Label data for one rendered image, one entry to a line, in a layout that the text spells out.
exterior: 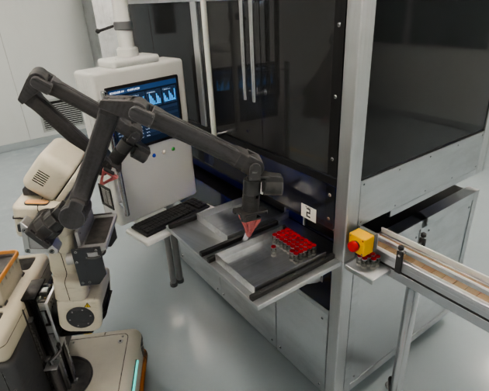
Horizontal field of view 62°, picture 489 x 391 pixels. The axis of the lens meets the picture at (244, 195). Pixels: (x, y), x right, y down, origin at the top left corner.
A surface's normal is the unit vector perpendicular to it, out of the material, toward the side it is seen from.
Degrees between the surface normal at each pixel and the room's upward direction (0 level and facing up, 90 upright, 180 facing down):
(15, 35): 90
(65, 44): 90
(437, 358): 0
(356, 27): 90
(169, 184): 90
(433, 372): 0
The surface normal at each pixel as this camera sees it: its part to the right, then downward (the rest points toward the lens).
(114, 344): -0.04, -0.90
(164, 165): 0.72, 0.28
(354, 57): -0.81, 0.29
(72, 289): 0.12, 0.44
